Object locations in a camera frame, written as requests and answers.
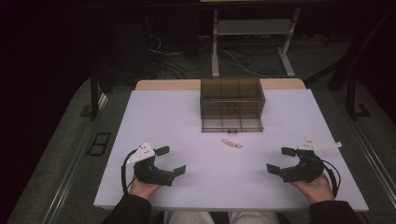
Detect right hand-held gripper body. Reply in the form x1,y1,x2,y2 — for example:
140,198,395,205
279,137,343,184

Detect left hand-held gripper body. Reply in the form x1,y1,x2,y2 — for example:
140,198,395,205
125,142,176,187

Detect person's left hand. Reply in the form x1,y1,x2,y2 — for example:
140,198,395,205
130,176,163,201

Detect person's right hand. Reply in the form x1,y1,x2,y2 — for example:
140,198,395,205
290,172,336,205

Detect white table mat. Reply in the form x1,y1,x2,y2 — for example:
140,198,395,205
92,88,370,213

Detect person's legs light trousers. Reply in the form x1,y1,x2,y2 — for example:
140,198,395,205
163,211,281,224

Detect transparent brown drawer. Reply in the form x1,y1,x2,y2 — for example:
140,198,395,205
201,117,264,134

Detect transparent brown drawer box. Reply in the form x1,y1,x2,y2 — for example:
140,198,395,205
199,77,266,133

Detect black metal stand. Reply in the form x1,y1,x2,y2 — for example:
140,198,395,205
78,69,108,122
346,76,372,121

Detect white metal stand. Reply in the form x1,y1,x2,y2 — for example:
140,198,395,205
210,7,302,78

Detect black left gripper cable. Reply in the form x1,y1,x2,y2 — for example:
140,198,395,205
120,148,138,196

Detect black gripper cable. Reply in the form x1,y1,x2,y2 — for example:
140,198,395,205
120,148,138,196
321,159,342,199

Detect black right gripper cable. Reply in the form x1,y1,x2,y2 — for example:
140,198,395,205
321,159,342,199

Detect small beaded bracelet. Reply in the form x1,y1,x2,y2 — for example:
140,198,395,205
221,138,244,149

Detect aluminium floor rail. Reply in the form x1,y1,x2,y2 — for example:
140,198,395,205
41,92,110,224
337,92,396,200

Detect tangle of floor cables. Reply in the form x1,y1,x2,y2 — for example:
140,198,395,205
146,34,281,80

